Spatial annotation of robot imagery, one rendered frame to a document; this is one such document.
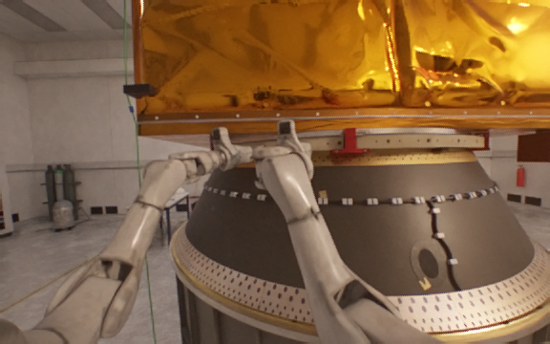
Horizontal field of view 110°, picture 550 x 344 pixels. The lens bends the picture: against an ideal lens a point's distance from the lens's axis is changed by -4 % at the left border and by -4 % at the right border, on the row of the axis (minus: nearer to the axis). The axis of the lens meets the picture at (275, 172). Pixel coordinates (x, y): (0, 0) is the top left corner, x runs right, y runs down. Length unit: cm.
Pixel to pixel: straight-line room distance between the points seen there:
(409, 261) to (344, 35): 80
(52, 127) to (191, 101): 815
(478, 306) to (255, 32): 111
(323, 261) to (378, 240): 42
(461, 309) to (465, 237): 23
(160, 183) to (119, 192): 717
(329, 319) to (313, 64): 75
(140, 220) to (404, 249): 72
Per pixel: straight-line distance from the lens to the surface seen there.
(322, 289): 35
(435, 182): 93
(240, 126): 82
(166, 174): 51
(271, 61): 83
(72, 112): 855
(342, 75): 86
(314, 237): 34
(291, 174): 34
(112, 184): 777
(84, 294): 44
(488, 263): 98
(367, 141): 80
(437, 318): 80
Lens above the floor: 164
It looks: 4 degrees down
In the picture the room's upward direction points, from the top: 2 degrees counter-clockwise
